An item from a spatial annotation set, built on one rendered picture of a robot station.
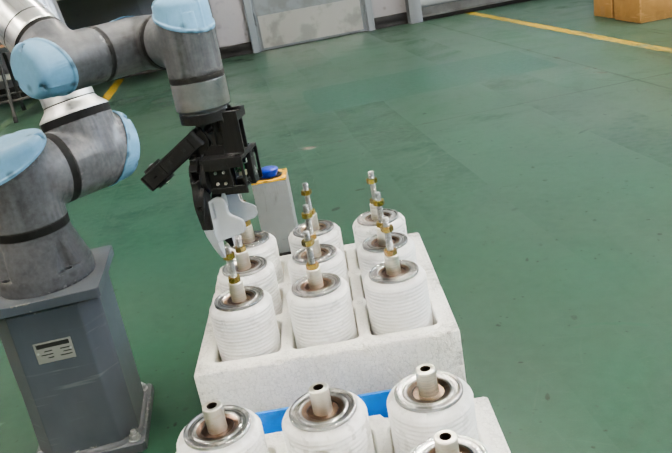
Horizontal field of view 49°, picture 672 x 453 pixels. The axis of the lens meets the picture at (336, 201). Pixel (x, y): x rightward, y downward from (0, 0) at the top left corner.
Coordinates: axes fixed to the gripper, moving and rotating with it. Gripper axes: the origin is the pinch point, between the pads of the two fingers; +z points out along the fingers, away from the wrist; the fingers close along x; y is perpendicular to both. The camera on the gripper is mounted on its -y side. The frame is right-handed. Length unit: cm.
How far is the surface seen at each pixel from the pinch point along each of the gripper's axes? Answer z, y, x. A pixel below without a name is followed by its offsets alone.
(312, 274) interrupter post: 6.8, 12.2, 1.7
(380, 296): 10.8, 22.0, 1.1
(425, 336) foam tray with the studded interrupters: 16.5, 28.0, -1.2
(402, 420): 10.0, 28.6, -29.1
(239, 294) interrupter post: 8.0, 1.3, -1.0
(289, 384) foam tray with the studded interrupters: 20.4, 8.0, -6.2
